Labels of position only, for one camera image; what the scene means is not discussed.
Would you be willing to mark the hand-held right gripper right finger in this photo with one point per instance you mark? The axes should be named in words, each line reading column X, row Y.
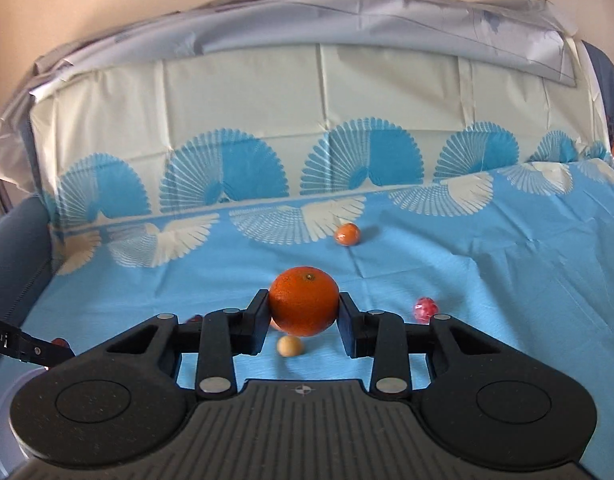
column 351, row 327

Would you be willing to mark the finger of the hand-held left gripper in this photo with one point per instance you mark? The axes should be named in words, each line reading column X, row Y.
column 22, row 346

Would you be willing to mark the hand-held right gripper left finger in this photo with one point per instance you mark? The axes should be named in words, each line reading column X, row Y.
column 258, row 321

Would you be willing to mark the orange tangerine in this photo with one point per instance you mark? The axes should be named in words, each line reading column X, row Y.
column 304, row 302

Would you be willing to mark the light blue plate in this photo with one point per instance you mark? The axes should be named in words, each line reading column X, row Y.
column 1, row 410

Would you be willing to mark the pink candy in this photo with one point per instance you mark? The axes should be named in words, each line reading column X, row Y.
column 426, row 310

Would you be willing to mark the dark red date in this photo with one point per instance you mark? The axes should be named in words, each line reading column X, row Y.
column 195, row 318
column 61, row 342

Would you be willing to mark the beige round longan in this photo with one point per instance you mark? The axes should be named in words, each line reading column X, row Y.
column 290, row 346

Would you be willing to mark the small orange wrapped candy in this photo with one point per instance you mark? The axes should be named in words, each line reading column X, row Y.
column 348, row 234

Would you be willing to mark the blue fan-print tablecloth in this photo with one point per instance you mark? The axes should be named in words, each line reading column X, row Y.
column 437, row 260

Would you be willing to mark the grey cover sheet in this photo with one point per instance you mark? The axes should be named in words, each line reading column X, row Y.
column 287, row 20

